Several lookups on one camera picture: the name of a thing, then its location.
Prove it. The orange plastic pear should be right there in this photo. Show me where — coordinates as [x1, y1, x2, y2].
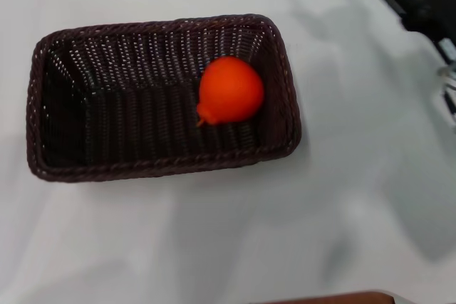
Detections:
[196, 56, 265, 128]

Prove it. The dark brown woven basket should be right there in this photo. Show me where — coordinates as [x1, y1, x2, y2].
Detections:
[26, 14, 304, 184]

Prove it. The brown rounded panel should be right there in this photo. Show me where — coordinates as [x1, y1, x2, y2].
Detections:
[256, 290, 397, 304]

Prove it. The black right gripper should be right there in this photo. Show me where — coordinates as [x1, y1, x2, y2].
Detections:
[370, 0, 456, 43]

